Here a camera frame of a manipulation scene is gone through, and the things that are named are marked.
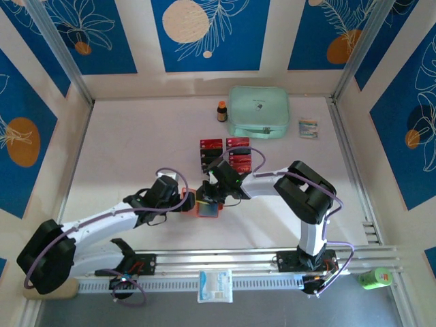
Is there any black cable connector block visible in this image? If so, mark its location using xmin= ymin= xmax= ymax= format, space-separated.
xmin=302 ymin=275 xmax=330 ymax=296
xmin=108 ymin=275 xmax=138 ymax=291

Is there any mint green zip pouch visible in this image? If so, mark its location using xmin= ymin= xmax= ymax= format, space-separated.
xmin=227 ymin=85 xmax=290 ymax=139

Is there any beige foam block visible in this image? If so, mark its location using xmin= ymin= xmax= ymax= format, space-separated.
xmin=22 ymin=278 xmax=80 ymax=301

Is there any aluminium corner post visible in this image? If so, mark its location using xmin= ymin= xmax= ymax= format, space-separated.
xmin=332 ymin=0 xmax=396 ymax=99
xmin=25 ymin=0 xmax=95 ymax=105

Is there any orange card holder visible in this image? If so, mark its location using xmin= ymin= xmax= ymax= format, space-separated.
xmin=180 ymin=186 xmax=224 ymax=219

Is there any small printed paper sachet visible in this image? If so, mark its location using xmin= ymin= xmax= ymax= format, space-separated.
xmin=298 ymin=119 xmax=320 ymax=139

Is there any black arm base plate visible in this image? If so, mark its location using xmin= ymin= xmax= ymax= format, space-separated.
xmin=94 ymin=253 xmax=157 ymax=277
xmin=275 ymin=250 xmax=338 ymax=273

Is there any aluminium side rail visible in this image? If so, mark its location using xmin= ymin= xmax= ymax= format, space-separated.
xmin=49 ymin=102 xmax=95 ymax=255
xmin=326 ymin=97 xmax=382 ymax=246

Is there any grey slotted cable duct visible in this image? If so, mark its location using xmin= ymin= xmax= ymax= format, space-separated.
xmin=78 ymin=275 xmax=306 ymax=292

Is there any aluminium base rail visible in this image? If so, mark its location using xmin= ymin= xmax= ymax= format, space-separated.
xmin=29 ymin=245 xmax=405 ymax=277

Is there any white blue gauze packet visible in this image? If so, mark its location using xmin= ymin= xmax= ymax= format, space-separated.
xmin=197 ymin=269 xmax=234 ymax=304

